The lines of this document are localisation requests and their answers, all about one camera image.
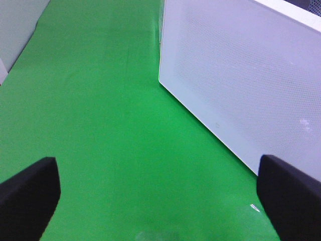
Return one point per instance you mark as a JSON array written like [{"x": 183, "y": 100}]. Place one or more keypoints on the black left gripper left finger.
[{"x": 29, "y": 200}]

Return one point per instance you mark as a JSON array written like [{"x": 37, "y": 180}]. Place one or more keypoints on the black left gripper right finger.
[{"x": 290, "y": 198}]

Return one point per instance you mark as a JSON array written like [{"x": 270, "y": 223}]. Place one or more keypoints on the white microwave door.
[{"x": 250, "y": 72}]

